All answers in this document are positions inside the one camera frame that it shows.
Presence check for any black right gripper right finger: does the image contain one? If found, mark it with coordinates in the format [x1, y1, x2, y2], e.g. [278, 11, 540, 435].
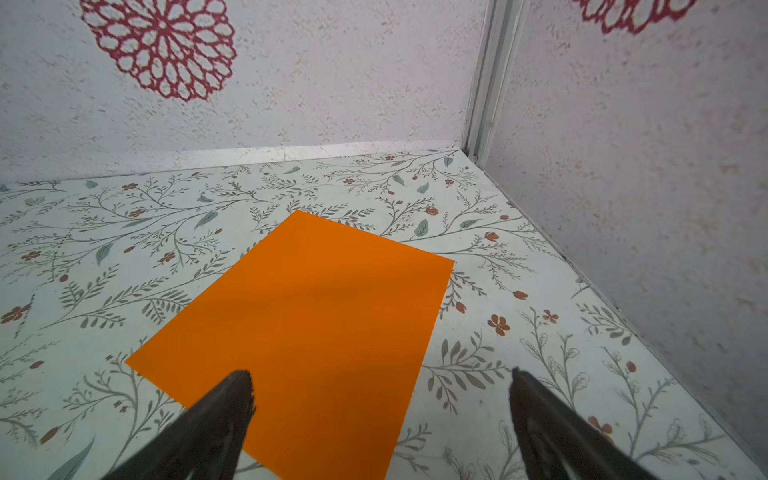
[509, 368, 655, 480]

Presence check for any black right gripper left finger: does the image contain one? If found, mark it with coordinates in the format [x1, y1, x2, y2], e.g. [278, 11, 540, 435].
[105, 370, 255, 480]

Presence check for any orange square paper sheet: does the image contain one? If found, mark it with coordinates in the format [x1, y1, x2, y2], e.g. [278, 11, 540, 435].
[128, 212, 453, 479]

